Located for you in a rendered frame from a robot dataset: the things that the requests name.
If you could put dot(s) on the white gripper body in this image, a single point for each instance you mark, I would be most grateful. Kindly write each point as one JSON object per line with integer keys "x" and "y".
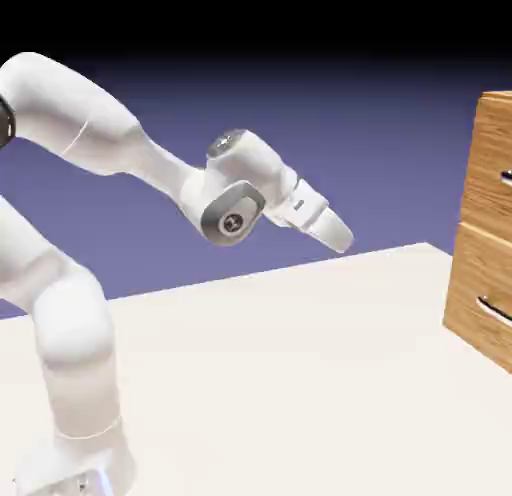
{"x": 332, "y": 228}

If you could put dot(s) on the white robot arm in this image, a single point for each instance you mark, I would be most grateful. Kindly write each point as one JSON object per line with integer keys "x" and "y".
{"x": 72, "y": 116}

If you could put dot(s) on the light wood cabinet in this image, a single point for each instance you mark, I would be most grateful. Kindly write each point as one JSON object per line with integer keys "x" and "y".
{"x": 486, "y": 240}

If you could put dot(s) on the wooden drawer front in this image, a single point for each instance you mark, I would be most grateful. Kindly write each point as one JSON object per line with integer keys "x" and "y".
{"x": 486, "y": 168}
{"x": 476, "y": 292}

